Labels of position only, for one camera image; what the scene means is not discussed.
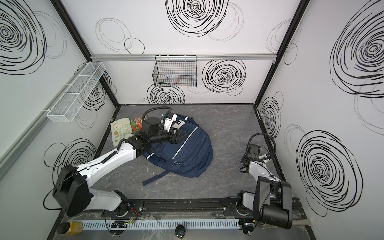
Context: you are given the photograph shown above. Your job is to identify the navy blue student backpack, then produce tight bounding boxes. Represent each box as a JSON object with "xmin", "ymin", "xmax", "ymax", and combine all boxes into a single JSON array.
[{"xmin": 143, "ymin": 114, "xmax": 213, "ymax": 186}]

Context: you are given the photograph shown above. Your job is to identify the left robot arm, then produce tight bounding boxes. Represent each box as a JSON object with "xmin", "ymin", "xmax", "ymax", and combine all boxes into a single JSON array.
[{"xmin": 52, "ymin": 114, "xmax": 187, "ymax": 217}]

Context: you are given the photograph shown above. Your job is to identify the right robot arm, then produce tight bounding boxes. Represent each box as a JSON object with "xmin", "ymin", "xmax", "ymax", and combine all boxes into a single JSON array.
[{"xmin": 236, "ymin": 144, "xmax": 293, "ymax": 230}]

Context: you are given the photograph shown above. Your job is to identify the orange green snack packet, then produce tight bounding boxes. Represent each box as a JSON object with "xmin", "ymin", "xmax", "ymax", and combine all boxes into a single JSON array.
[{"xmin": 130, "ymin": 117, "xmax": 142, "ymax": 132}]

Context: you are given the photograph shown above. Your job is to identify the white cream food pouch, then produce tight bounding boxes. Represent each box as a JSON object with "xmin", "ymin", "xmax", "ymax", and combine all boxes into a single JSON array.
[{"xmin": 110, "ymin": 118, "xmax": 133, "ymax": 147}]

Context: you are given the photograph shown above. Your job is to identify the black round knob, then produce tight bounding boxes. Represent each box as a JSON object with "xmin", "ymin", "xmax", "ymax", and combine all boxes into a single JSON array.
[{"xmin": 175, "ymin": 225, "xmax": 187, "ymax": 240}]

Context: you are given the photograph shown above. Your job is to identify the yellow black cylinder object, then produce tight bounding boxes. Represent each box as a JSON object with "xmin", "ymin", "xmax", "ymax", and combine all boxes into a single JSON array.
[{"xmin": 57, "ymin": 222, "xmax": 83, "ymax": 236}]

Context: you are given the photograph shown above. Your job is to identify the black corrugated cable hose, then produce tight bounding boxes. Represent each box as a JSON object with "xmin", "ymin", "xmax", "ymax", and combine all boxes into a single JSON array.
[{"xmin": 244, "ymin": 132, "xmax": 277, "ymax": 161}]

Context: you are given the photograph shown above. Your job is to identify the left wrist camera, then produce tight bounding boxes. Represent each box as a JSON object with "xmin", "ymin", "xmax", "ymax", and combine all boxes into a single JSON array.
[{"xmin": 163, "ymin": 113, "xmax": 178, "ymax": 132}]

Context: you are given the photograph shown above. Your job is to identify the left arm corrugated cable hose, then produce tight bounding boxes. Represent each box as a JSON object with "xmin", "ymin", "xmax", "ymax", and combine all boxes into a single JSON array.
[{"xmin": 141, "ymin": 106, "xmax": 173, "ymax": 122}]

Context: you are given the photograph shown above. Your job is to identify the black wire wall basket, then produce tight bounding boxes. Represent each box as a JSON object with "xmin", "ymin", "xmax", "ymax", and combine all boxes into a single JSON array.
[{"xmin": 152, "ymin": 55, "xmax": 198, "ymax": 88}]

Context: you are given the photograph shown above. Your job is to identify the white wire wall shelf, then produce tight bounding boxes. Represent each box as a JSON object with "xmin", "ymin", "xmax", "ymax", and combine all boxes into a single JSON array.
[{"xmin": 47, "ymin": 62, "xmax": 106, "ymax": 123}]

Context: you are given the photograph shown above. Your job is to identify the white slotted cable duct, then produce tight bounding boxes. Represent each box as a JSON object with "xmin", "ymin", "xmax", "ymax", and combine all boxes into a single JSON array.
[{"xmin": 79, "ymin": 219, "xmax": 241, "ymax": 231}]

